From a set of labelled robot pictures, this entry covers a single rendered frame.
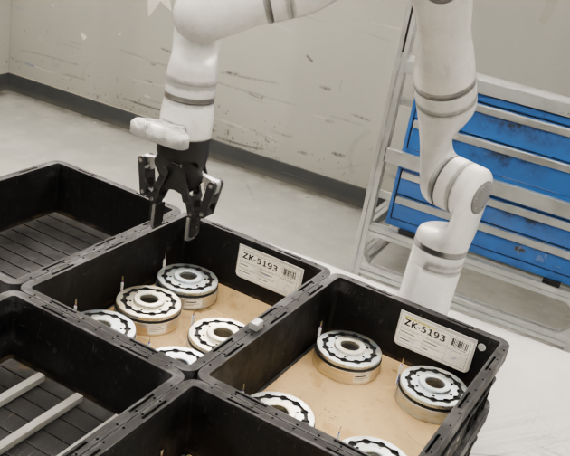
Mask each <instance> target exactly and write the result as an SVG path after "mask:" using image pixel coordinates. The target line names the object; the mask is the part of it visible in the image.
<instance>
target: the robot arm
mask: <svg viewBox="0 0 570 456"><path fill-rule="evenodd" d="M335 1H337V0H176V1H175V4H174V7H173V13H172V17H173V23H174V34H173V46H172V53H171V56H170V59H169V63H168V66H167V72H166V85H165V94H164V98H163V102H162V106H161V110H160V117H159V119H146V118H134V119H132V120H131V121H130V133H132V134H134V135H136V136H138V137H141V138H144V139H147V140H150V141H152V142H155V143H157V155H156V156H154V154H153V153H151V152H150V153H147V154H145V155H141V156H139V157H138V178H139V192H140V193H141V194H142V195H146V196H147V197H148V198H149V201H150V207H149V216H148V218H149V221H150V225H151V226H153V227H157V226H159V225H161V224H162V222H163V216H164V209H165V201H163V199H164V198H165V196H166V194H167V192H168V190H169V189H171V190H175V191H177V192H178V193H179V194H181V196H182V201H183V203H185V208H186V212H187V217H186V218H185V231H184V240H186V241H190V240H192V239H194V238H195V237H196V236H197V234H198V233H199V226H200V220H201V219H203V218H205V217H207V216H209V215H211V214H213V213H214V210H215V207H216V205H217V202H218V199H219V196H220V193H221V191H222V189H223V180H222V179H221V178H218V179H214V178H212V177H211V176H209V175H207V169H206V161H207V159H208V157H209V151H210V145H211V137H212V131H213V124H214V99H215V93H216V86H217V78H218V56H219V51H220V47H221V41H222V38H225V37H228V36H231V35H234V34H237V33H240V32H243V31H246V30H248V29H251V28H253V27H255V26H259V25H264V24H273V22H274V23H278V22H282V21H287V20H290V19H293V18H294V19H295V18H299V17H302V16H306V15H309V14H314V13H316V12H317V11H319V10H321V9H323V8H325V7H327V6H329V5H331V4H332V3H334V2H335ZM411 3H412V7H413V12H414V17H415V22H416V26H417V31H418V41H419V43H418V49H417V53H416V56H415V59H414V64H413V89H414V97H415V104H416V109H417V115H418V123H419V136H420V188H421V192H422V195H423V197H424V198H425V200H427V201H428V202H429V203H431V204H433V205H435V206H437V207H439V208H441V209H442V210H444V211H446V212H448V213H450V214H451V219H450V221H449V222H440V221H430V222H426V223H422V224H421V225H420V226H419V227H418V229H417V232H416V235H415V237H414V241H413V247H412V250H411V253H410V257H409V260H408V263H407V266H406V270H405V273H404V278H403V281H402V285H401V288H400V290H399V294H398V296H399V297H401V298H404V299H408V300H410V301H412V302H414V303H417V304H419V305H422V306H424V307H426V308H428V309H432V310H434V311H437V312H439V313H442V314H443V315H446V316H447V314H448V311H449V308H450V305H451V301H452V298H453V294H454V291H455V289H456V286H457V283H458V280H459V277H460V275H461V269H462V266H463V263H464V261H465V258H466V255H467V252H468V249H469V247H470V244H471V242H472V240H473V238H474V236H475V234H476V232H477V229H478V226H479V223H480V219H481V217H482V215H483V212H484V210H485V207H486V205H487V202H488V200H489V196H490V193H491V190H492V186H493V176H492V174H491V172H490V171H489V170H488V169H487V168H485V167H483V166H480V165H478V164H476V163H473V162H471V161H469V160H468V159H465V158H463V157H460V156H458V155H457V154H456V153H455V152H454V150H453V147H452V138H453V136H454V135H455V134H456V133H457V132H458V131H459V130H460V129H461V128H462V127H463V126H464V125H465V124H466V123H467V122H468V121H469V120H470V118H471V117H472V115H473V113H474V111H475V109H476V106H477V100H478V93H477V73H476V65H475V54H474V47H473V41H472V35H471V17H472V6H473V0H411ZM155 167H156V168H157V172H158V173H159V176H158V178H157V180H156V174H155ZM203 182H204V191H205V193H204V198H203V201H202V200H201V199H202V197H203V194H202V189H201V184H202V183H203ZM190 192H193V193H192V194H191V195H190V194H189V193H190Z"/></svg>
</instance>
